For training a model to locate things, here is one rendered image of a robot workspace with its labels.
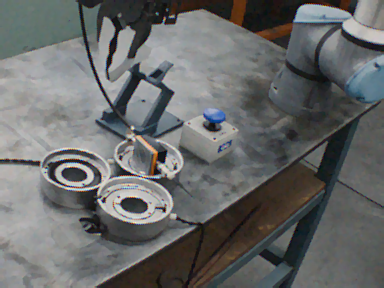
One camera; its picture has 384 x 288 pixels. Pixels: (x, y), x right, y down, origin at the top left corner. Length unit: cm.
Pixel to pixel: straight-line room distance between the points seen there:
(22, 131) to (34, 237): 27
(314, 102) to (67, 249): 66
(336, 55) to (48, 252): 66
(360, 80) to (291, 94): 21
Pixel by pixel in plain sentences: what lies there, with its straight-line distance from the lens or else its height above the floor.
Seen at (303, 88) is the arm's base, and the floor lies 86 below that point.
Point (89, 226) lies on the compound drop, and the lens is 84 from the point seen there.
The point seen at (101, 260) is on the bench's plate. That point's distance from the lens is 80.
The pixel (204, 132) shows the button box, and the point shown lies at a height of 85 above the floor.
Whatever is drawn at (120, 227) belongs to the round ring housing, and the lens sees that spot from 81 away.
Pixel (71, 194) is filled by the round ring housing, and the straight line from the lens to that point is 85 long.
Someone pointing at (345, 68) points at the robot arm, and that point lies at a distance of 112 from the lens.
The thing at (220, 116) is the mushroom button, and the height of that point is 87.
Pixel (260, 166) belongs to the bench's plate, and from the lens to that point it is 105.
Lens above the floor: 136
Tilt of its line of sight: 32 degrees down
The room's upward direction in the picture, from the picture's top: 10 degrees clockwise
